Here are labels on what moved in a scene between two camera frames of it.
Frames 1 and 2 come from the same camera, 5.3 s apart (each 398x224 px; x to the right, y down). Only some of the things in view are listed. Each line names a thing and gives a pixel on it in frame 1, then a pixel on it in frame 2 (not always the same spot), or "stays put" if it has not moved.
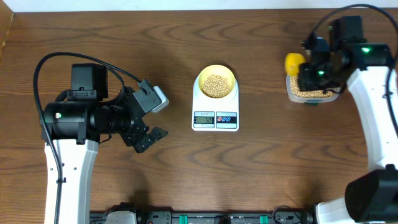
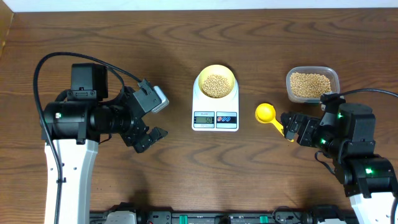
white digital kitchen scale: x=214 y=114 stays put
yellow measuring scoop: x=292 y=61 -> x=265 y=113
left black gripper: x=134 y=133 stays put
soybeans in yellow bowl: x=216 y=86 stays put
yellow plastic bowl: x=216 y=81 stays put
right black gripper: x=305 y=84 -> x=304 y=137
